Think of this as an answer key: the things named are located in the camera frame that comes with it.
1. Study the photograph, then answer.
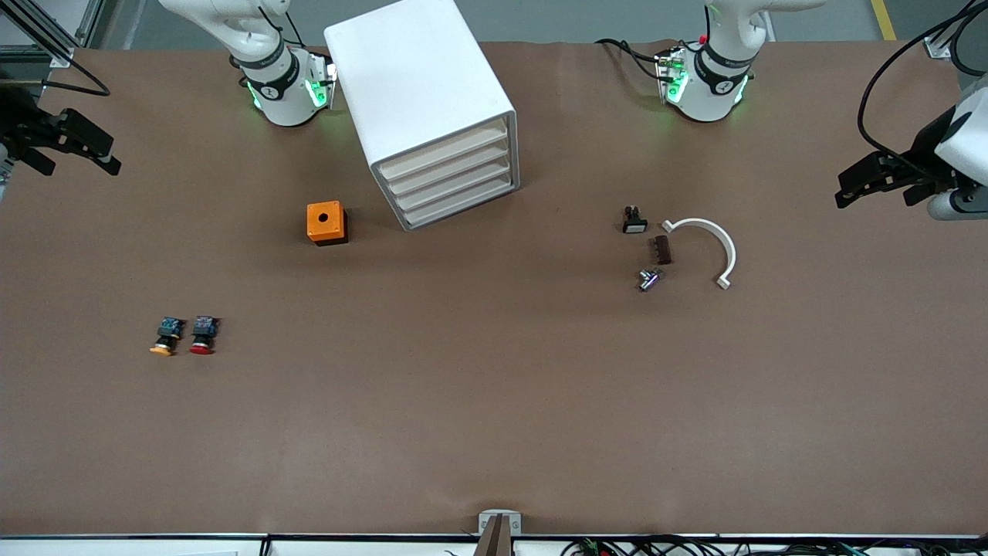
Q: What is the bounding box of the black cable bundle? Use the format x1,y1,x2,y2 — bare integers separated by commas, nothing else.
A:
560,535,988,556

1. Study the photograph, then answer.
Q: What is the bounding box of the black arm base cable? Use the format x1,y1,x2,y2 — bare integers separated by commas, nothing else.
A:
594,37,666,82
259,4,306,49

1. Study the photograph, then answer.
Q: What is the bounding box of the aluminium frame profile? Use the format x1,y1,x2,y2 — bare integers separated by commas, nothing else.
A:
922,0,988,61
0,0,105,70

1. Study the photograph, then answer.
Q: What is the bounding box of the white table edge rail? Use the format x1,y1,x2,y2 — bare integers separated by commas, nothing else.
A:
0,533,988,556

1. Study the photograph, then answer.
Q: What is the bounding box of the orange button enclosure box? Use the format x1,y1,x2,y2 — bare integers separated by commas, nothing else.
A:
306,201,349,247

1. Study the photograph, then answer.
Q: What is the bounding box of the yellow mushroom push button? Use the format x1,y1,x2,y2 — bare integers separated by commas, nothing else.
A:
149,317,186,358

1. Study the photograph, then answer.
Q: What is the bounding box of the brown support strut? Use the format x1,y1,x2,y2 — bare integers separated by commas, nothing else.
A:
476,516,513,556

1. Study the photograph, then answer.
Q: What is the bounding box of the thick black cable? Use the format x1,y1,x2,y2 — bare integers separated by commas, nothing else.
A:
951,12,988,80

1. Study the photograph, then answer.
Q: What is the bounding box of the red mushroom push button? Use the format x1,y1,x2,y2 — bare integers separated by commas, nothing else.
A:
189,315,222,356

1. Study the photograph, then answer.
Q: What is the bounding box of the white curved plastic bracket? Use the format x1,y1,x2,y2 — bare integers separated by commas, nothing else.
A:
661,218,738,291

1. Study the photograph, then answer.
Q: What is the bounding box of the grey metal mounting bracket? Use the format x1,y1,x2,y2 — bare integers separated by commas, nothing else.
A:
478,510,523,556

